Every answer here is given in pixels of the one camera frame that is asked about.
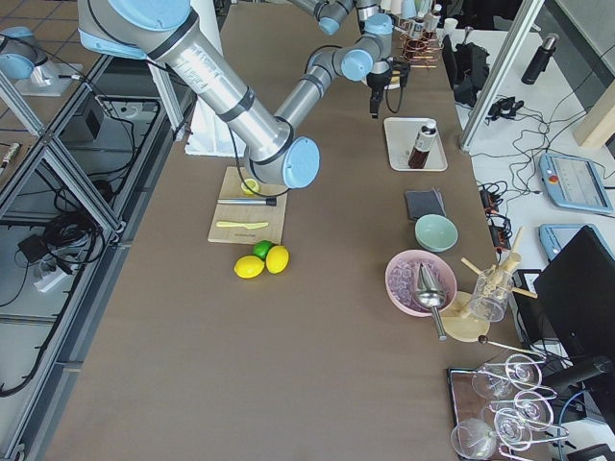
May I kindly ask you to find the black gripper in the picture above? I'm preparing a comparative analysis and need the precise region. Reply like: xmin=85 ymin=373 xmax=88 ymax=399
xmin=366 ymin=59 xmax=410 ymax=118

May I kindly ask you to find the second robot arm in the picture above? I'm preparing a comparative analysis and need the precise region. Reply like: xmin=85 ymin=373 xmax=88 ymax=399
xmin=1 ymin=26 xmax=83 ymax=97

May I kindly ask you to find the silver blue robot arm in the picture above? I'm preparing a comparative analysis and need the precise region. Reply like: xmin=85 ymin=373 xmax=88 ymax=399
xmin=78 ymin=1 xmax=393 ymax=188

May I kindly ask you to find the white rectangular tray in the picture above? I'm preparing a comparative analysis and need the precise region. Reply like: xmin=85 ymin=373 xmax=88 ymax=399
xmin=383 ymin=117 xmax=448 ymax=172

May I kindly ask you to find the dark tea bottle on tray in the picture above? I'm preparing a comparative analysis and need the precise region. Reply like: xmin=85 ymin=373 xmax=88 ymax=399
xmin=407 ymin=119 xmax=437 ymax=169

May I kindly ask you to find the black glass rack tray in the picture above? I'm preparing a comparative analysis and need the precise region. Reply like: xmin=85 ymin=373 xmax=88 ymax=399
xmin=447 ymin=366 xmax=510 ymax=461

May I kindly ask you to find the grey cloth coaster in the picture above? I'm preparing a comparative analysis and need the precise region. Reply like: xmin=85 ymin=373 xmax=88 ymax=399
xmin=405 ymin=188 xmax=446 ymax=221

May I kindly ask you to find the green bowl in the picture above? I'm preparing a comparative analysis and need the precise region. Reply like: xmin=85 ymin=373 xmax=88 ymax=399
xmin=414 ymin=214 xmax=458 ymax=253

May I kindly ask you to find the steel muddler bar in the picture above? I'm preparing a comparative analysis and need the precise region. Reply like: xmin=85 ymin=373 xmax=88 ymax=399
xmin=217 ymin=197 xmax=278 ymax=206

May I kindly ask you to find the half lemon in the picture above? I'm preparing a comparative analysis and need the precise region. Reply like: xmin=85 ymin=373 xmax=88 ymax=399
xmin=240 ymin=178 xmax=260 ymax=196

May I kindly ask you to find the wooden cutting board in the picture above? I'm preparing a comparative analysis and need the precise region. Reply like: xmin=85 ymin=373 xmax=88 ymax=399
xmin=208 ymin=166 xmax=287 ymax=245

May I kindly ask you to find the black thermos bottle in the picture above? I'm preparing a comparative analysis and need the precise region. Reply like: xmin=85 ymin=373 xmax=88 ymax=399
xmin=521 ymin=33 xmax=559 ymax=85

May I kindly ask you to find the pink bowl with ice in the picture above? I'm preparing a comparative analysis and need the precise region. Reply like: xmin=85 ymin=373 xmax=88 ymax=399
xmin=385 ymin=250 xmax=457 ymax=317

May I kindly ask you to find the yellow plastic knife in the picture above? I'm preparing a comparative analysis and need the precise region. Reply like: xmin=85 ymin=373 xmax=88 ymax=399
xmin=215 ymin=221 xmax=269 ymax=230

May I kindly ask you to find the green lime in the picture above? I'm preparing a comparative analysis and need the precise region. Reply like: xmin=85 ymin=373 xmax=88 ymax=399
xmin=252 ymin=240 xmax=275 ymax=260

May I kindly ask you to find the steel ice scoop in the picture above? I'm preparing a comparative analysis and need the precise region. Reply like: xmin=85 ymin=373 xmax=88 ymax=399
xmin=413 ymin=263 xmax=447 ymax=341

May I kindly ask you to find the whole yellow lemon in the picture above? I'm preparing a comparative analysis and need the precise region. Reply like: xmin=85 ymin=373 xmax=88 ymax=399
xmin=234 ymin=255 xmax=265 ymax=279

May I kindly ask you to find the blue teach pendant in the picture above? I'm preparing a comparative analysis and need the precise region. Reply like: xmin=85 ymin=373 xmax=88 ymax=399
xmin=539 ymin=153 xmax=614 ymax=213
xmin=538 ymin=224 xmax=602 ymax=262

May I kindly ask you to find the clear glass mug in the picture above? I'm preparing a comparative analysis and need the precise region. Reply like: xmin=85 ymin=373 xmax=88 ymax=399
xmin=468 ymin=268 xmax=512 ymax=323

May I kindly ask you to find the wooden cup stand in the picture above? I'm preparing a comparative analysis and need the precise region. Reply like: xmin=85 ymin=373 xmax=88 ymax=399
xmin=442 ymin=227 xmax=538 ymax=342

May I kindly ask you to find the black monitor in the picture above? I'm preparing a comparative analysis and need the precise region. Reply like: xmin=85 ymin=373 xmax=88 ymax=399
xmin=534 ymin=226 xmax=614 ymax=425

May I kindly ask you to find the wine glass upper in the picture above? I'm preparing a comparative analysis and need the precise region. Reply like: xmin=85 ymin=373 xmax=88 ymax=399
xmin=472 ymin=353 xmax=542 ymax=400

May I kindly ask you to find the wine glass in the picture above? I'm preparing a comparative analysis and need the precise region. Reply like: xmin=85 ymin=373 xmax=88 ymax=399
xmin=494 ymin=408 xmax=532 ymax=451
xmin=480 ymin=391 xmax=554 ymax=429
xmin=450 ymin=418 xmax=497 ymax=460
xmin=472 ymin=353 xmax=542 ymax=400

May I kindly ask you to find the wine glass middle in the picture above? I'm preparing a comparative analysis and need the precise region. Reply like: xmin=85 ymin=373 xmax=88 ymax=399
xmin=480 ymin=391 xmax=554 ymax=429

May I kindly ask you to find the wine glass front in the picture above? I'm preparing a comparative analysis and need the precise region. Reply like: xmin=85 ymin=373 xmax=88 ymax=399
xmin=450 ymin=418 xmax=497 ymax=460

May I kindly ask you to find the wine glass lower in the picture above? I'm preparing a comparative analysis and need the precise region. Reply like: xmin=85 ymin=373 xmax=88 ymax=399
xmin=494 ymin=408 xmax=532 ymax=451

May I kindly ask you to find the copper wire bottle rack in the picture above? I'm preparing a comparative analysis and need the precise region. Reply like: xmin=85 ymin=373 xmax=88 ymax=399
xmin=393 ymin=29 xmax=443 ymax=69

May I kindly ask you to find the bottle in wire rack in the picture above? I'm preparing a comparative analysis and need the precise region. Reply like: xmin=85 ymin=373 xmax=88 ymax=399
xmin=408 ymin=15 xmax=425 ymax=40

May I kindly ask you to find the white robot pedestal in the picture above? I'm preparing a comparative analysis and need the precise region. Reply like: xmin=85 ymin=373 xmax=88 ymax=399
xmin=146 ymin=0 xmax=251 ymax=158

